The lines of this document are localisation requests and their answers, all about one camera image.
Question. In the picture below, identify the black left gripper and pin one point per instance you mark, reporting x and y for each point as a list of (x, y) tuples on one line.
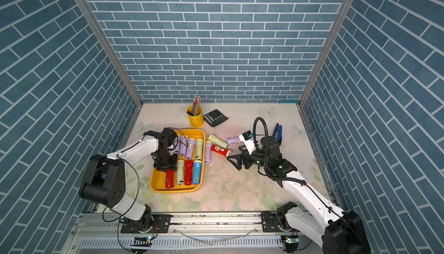
[(172, 165)]

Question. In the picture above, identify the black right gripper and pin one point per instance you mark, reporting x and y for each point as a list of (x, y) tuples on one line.
[(245, 155)]

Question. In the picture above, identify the plain red flashlight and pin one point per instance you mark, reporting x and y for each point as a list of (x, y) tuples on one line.
[(169, 180), (189, 172)]

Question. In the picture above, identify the pale green flashlight yellow head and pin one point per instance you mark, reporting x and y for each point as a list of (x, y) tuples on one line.
[(199, 149)]

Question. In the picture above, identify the red flashlight white head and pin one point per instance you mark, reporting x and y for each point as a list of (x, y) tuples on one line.
[(222, 151)]

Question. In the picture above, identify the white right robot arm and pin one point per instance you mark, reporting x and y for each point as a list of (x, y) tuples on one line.
[(312, 205)]

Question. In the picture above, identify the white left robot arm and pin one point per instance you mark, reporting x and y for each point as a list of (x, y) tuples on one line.
[(104, 180)]

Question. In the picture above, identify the blue black stapler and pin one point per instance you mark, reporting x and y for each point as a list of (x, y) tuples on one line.
[(277, 134)]

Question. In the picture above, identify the yellow plastic tray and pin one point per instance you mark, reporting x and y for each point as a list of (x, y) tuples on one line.
[(157, 182)]

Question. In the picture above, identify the yellow pencil cup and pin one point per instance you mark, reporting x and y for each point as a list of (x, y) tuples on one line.
[(196, 120)]

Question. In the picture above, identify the black calculator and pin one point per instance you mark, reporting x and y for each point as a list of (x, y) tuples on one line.
[(214, 118)]

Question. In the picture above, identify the coloured pencils bunch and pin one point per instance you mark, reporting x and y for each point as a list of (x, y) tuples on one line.
[(196, 105)]

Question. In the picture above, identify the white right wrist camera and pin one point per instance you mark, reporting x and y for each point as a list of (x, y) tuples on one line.
[(248, 140)]

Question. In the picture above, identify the aluminium front rail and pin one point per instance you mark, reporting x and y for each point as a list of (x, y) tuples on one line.
[(255, 232)]

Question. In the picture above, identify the metal corner frame post right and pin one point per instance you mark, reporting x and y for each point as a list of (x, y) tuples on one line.
[(333, 33)]

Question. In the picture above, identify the metal corner frame post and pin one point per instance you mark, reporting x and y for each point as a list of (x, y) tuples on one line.
[(97, 30), (333, 33)]

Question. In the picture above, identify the metal corner frame post left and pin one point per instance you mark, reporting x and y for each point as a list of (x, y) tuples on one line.
[(97, 30)]

